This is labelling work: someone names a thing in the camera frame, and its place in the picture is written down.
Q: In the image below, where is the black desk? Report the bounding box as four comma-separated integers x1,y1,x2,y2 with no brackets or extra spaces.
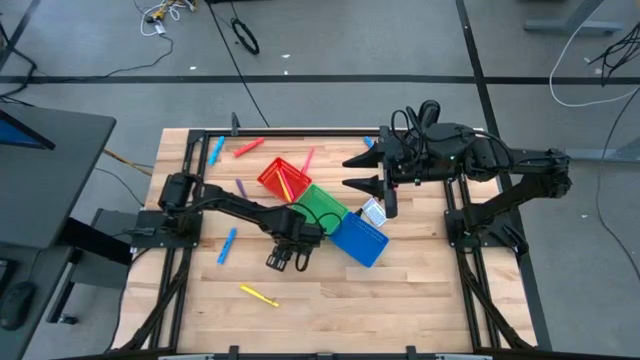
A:
0,102,117,360

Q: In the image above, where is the grey desk base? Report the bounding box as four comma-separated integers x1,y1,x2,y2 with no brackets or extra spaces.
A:
47,207,151,326

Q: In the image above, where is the white cable bundle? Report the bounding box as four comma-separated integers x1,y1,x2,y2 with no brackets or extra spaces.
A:
132,0,199,39

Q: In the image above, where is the blue plastic basket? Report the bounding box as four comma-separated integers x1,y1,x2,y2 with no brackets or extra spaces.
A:
328,211,391,269

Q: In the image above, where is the pink marker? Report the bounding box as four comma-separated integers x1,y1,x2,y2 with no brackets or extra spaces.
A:
299,146,316,176
282,169,299,200

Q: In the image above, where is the white floor cable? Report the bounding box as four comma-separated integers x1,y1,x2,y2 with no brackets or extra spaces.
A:
548,0,640,109

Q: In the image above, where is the black aluminium table frame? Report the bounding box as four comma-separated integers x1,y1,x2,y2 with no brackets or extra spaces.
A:
112,127,554,360

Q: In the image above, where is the black computer mouse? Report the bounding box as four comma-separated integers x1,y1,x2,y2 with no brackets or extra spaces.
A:
0,281,37,331

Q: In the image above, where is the light blue marker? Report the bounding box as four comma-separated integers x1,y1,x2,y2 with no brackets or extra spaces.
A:
216,227,238,266
207,135,226,168

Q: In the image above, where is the red plastic basket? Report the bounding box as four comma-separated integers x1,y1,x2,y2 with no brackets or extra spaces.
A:
256,156,313,204

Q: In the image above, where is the black cable bundle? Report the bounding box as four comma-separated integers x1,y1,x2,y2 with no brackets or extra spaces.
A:
589,22,640,86

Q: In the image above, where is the grey desk foot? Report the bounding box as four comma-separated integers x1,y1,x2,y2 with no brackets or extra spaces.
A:
562,137,640,164
523,0,624,36

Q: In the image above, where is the red marker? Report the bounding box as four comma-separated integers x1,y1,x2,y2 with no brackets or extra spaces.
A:
233,137,266,159

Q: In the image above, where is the long black floor cable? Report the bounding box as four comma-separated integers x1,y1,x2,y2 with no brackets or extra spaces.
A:
206,0,271,129

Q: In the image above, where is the computer monitor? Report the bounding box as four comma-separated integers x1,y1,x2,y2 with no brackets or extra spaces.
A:
0,109,56,151

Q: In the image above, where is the green plastic basket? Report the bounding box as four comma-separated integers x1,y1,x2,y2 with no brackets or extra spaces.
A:
292,183,350,237

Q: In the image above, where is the yellow cable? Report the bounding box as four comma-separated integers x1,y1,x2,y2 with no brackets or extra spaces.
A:
102,148,154,177

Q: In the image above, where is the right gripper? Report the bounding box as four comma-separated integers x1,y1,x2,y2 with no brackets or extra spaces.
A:
342,127,431,199

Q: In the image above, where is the black cable coil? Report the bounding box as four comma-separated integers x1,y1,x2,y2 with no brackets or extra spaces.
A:
230,17,261,56

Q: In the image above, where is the yellow marker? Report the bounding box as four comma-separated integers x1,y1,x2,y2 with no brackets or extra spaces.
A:
274,168,295,204
239,283,281,309

